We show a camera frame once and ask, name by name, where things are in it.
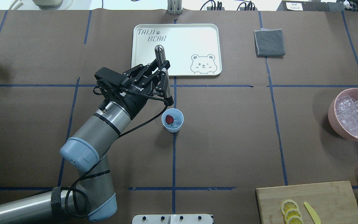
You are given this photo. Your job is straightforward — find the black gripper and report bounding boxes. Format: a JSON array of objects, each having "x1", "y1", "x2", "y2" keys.
[{"x1": 112, "y1": 59, "x2": 171, "y2": 120}]

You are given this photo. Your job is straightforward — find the red strawberry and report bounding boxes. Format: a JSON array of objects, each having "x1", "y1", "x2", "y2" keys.
[{"x1": 165, "y1": 115, "x2": 175, "y2": 125}]

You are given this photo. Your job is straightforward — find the steel muddler black tip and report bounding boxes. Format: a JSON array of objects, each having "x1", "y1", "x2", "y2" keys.
[{"x1": 154, "y1": 45, "x2": 174, "y2": 106}]

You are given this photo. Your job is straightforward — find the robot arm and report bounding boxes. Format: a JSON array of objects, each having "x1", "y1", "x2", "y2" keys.
[{"x1": 0, "y1": 58, "x2": 174, "y2": 224}]

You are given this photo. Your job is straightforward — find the light blue plastic cup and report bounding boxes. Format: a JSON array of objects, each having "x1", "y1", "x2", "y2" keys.
[{"x1": 161, "y1": 108, "x2": 184, "y2": 133}]

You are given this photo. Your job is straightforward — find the ice cubes pile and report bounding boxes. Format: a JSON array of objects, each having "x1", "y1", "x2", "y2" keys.
[{"x1": 335, "y1": 95, "x2": 358, "y2": 138}]

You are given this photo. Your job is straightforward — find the white bear tray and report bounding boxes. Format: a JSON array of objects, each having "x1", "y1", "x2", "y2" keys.
[{"x1": 131, "y1": 24, "x2": 223, "y2": 77}]

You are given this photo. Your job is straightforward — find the grey folded cloth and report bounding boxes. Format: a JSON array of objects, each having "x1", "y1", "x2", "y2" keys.
[{"x1": 253, "y1": 28, "x2": 286, "y2": 57}]

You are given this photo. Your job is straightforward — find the lemon slice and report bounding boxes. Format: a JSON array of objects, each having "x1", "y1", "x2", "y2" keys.
[
  {"x1": 284, "y1": 209, "x2": 303, "y2": 222},
  {"x1": 286, "y1": 216, "x2": 304, "y2": 224},
  {"x1": 280, "y1": 199, "x2": 299, "y2": 215}
]

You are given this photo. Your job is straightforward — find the pink bowl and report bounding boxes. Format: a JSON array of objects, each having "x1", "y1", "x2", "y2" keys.
[{"x1": 328, "y1": 88, "x2": 358, "y2": 142}]

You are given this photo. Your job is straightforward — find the yellow plastic knife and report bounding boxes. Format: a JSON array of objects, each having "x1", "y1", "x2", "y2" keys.
[{"x1": 304, "y1": 202, "x2": 321, "y2": 224}]

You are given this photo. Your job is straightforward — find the wooden cutting board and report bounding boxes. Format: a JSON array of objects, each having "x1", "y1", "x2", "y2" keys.
[{"x1": 256, "y1": 181, "x2": 358, "y2": 224}]

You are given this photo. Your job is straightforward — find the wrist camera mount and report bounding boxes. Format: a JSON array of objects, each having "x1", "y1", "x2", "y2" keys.
[{"x1": 93, "y1": 68, "x2": 131, "y2": 101}]

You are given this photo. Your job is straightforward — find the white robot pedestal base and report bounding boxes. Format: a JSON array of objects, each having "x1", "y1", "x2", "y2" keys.
[{"x1": 132, "y1": 214, "x2": 214, "y2": 224}]

